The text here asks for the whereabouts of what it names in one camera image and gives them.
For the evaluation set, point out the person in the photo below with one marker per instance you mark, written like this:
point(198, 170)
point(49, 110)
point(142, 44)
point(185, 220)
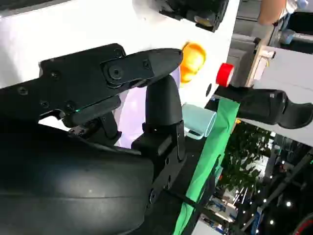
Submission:
point(269, 11)

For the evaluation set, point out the orange and white bread roll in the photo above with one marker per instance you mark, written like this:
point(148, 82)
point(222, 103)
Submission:
point(193, 56)

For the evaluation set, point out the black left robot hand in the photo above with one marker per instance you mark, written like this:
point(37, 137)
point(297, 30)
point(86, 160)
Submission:
point(185, 9)

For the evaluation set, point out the red tape roll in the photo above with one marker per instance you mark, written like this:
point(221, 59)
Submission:
point(223, 74)

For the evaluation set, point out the green cloth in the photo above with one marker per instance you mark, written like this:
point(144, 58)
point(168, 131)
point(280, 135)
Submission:
point(210, 151)

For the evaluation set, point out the lilac plate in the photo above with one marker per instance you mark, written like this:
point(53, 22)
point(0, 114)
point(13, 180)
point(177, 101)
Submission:
point(132, 110)

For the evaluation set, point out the pale wooden board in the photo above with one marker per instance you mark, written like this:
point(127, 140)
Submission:
point(256, 63)

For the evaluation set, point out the pale green mug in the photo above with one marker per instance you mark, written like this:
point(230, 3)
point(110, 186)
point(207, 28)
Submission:
point(198, 117)

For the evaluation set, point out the green leafy plant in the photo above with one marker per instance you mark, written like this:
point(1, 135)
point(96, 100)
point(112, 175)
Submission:
point(244, 156)

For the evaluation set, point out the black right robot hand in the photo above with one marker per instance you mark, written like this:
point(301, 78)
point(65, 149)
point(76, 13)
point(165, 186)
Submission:
point(73, 171)

